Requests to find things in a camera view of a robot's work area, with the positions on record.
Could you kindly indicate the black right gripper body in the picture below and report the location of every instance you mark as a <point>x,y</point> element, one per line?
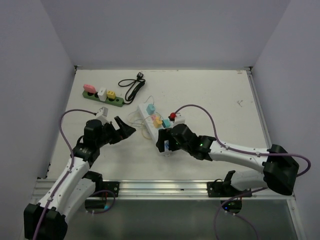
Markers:
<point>173,145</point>

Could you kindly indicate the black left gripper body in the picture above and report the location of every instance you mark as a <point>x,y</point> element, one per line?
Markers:
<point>109,134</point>

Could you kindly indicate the teal cube plug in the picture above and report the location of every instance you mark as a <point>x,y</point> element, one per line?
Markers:
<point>166,123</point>

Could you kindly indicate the white multi-socket power strip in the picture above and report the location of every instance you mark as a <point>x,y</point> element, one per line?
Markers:
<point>147,120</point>

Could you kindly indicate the light blue charger plug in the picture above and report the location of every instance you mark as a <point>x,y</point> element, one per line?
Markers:
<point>150,109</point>

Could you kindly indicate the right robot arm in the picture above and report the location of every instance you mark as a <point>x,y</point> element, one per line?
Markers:
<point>271,167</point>

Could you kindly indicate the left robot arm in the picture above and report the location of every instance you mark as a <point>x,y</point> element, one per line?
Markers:
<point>49,218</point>

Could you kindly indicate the small yellow plug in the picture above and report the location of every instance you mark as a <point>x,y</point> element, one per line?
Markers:
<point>111,95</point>

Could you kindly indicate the pink plug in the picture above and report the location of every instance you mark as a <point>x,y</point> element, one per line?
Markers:
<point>89,88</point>

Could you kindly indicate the white cube charger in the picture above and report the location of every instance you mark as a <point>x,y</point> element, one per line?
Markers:
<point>102,94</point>

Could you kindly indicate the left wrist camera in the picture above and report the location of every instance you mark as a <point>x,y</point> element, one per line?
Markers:
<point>102,114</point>

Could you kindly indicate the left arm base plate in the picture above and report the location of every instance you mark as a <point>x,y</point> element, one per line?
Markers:
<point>107,189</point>

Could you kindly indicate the aluminium mounting rail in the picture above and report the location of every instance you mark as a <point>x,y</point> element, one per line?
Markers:
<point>162,190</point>

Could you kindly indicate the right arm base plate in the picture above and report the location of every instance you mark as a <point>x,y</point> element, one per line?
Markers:
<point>219,189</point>

